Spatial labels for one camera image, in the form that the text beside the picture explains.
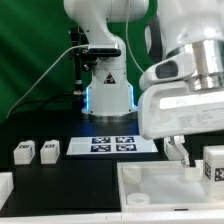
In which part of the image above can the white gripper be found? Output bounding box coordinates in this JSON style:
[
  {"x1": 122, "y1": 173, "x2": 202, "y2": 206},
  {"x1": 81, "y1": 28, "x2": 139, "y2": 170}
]
[{"x1": 138, "y1": 81, "x2": 224, "y2": 167}]

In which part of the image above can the white square tabletop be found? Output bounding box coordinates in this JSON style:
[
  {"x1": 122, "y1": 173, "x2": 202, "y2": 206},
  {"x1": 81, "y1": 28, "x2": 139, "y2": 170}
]
[{"x1": 117, "y1": 160, "x2": 224, "y2": 212}]

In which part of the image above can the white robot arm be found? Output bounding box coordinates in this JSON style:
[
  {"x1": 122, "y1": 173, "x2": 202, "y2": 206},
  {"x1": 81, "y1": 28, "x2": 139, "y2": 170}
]
[{"x1": 64, "y1": 0, "x2": 224, "y2": 139}]

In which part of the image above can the white marker sheet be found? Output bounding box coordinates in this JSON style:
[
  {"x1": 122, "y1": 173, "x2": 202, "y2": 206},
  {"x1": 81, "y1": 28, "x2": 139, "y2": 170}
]
[{"x1": 67, "y1": 135, "x2": 157, "y2": 156}]

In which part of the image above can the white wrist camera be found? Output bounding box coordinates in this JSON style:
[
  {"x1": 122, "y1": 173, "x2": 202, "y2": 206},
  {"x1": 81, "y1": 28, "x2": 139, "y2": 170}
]
[{"x1": 139, "y1": 53, "x2": 196, "y2": 91}]

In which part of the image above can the black camera stand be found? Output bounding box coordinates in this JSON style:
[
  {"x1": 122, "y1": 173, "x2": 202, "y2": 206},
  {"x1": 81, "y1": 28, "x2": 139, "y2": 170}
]
[{"x1": 68, "y1": 27, "x2": 121, "y2": 100}]

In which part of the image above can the black cable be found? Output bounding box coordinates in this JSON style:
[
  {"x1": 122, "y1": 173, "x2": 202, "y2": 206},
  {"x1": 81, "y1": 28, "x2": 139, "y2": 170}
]
[{"x1": 6, "y1": 93, "x2": 84, "y2": 118}]

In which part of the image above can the white cable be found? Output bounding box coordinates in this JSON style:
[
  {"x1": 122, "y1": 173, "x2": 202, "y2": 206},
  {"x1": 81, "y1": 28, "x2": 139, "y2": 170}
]
[{"x1": 6, "y1": 43, "x2": 90, "y2": 118}]

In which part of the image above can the white bracket left edge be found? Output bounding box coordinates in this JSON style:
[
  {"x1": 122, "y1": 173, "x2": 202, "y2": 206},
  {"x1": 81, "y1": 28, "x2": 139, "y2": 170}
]
[{"x1": 0, "y1": 172, "x2": 14, "y2": 210}]

